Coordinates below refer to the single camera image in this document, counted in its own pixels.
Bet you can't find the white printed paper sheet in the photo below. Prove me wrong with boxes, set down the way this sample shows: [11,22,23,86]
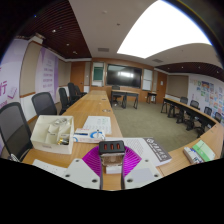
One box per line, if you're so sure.
[82,115,113,136]

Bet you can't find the green-topped whiteboard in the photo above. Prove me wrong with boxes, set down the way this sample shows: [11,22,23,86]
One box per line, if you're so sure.
[91,62,105,88]

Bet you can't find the white compartment organizer box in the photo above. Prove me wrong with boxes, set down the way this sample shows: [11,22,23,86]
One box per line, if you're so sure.
[30,114,75,155]

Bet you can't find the small wooden side table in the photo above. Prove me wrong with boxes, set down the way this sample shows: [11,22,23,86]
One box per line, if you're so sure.
[146,92,158,104]

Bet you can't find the white pack of markers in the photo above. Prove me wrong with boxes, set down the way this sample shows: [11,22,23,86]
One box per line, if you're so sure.
[182,146,204,165]

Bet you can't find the purple wall banner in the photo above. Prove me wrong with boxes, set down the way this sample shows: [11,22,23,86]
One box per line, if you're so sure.
[34,47,60,103]

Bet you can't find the green booklet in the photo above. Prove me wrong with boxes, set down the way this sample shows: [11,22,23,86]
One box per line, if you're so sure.
[192,139,216,163]

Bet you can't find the row of black office chairs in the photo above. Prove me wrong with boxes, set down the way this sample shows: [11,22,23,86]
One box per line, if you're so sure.
[58,82,87,116]

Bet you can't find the small wooden desk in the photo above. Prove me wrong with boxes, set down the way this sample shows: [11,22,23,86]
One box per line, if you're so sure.
[110,89,140,110]

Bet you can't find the small white blue carton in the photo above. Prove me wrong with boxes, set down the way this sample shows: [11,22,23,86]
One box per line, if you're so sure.
[72,128,106,144]

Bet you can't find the black clear charger block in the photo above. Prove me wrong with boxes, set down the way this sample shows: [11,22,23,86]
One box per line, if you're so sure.
[98,140,126,175]

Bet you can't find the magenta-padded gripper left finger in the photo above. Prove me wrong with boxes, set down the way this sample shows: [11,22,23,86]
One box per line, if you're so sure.
[62,145,104,190]

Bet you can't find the long curved wooden table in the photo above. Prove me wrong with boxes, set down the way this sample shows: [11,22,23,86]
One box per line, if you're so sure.
[160,97,224,134]

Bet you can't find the colourful wall posters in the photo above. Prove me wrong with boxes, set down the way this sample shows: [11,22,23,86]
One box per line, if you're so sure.
[188,77,224,126]

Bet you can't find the white power strip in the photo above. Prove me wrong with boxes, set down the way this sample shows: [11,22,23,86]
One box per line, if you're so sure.
[32,158,68,178]

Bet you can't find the chairs along curved table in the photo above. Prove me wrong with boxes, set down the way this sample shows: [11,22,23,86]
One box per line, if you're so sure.
[179,96,223,131]

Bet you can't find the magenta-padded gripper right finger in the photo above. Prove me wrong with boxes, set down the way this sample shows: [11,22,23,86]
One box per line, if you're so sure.
[120,146,163,190]

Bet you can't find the large black mesh office chair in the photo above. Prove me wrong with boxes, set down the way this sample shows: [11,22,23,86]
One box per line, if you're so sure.
[0,101,34,163]

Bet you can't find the plain whiteboard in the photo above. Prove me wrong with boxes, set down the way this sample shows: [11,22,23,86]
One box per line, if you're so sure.
[142,68,154,92]

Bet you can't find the white power strip cable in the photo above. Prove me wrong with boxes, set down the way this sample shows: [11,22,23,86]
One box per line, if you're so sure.
[8,153,21,163]

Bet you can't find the large black wall screen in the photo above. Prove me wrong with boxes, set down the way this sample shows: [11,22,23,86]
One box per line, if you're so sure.
[106,63,143,89]

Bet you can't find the white book with dark spine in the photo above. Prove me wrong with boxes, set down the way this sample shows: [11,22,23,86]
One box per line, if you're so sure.
[105,136,173,168]

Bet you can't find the bright ceiling light panel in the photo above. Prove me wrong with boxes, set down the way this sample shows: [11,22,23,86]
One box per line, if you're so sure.
[116,0,213,60]

